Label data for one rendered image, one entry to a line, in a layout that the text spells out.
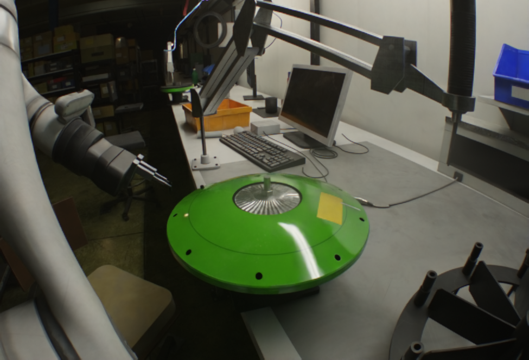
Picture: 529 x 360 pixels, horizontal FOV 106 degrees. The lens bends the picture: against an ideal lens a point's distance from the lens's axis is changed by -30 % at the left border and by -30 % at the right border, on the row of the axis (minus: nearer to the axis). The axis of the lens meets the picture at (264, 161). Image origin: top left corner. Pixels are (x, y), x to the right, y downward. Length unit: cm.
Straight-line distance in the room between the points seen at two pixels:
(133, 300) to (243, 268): 67
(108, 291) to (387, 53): 100
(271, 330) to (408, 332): 20
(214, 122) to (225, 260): 119
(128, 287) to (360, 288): 74
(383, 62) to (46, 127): 50
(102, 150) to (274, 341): 37
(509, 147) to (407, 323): 68
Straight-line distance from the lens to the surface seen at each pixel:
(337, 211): 42
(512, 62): 103
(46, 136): 45
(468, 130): 103
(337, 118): 106
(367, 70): 47
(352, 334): 47
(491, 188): 101
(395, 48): 44
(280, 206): 40
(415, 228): 73
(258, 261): 34
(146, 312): 92
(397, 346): 39
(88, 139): 43
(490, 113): 114
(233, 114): 149
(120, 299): 99
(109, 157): 42
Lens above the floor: 130
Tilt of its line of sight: 21 degrees down
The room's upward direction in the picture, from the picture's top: 1 degrees counter-clockwise
